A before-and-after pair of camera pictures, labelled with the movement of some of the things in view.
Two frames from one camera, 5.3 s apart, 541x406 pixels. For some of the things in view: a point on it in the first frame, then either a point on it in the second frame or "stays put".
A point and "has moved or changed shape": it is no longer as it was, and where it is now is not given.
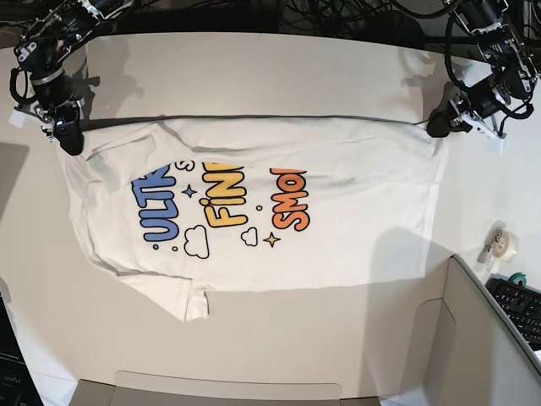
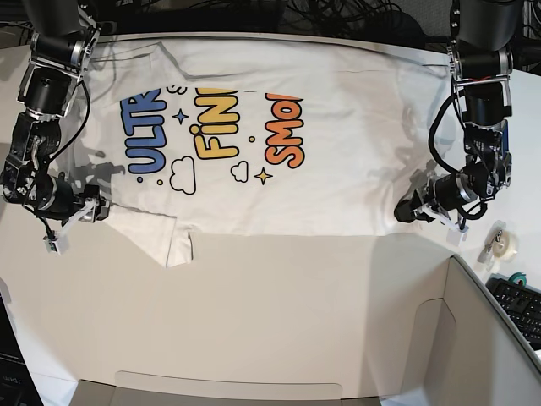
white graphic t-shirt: [260, 202] has moved or changed shape
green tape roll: [518, 276] stays put
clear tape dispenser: [499, 246] stays put
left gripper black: [68, 131] to [101, 211]
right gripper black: [439, 123] to [402, 210]
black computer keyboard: [523, 304] stays put
